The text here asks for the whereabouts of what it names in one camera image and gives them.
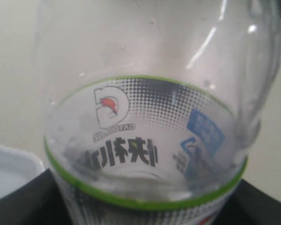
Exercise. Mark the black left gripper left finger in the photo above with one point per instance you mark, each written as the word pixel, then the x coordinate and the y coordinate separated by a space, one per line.
pixel 39 202

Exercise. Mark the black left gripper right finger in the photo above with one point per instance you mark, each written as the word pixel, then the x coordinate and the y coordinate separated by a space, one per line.
pixel 249 206

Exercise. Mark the clear plastic drink bottle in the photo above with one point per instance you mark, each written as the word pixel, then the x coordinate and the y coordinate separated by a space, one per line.
pixel 151 106

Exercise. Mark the white plastic tray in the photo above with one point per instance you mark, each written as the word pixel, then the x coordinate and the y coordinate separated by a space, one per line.
pixel 17 168

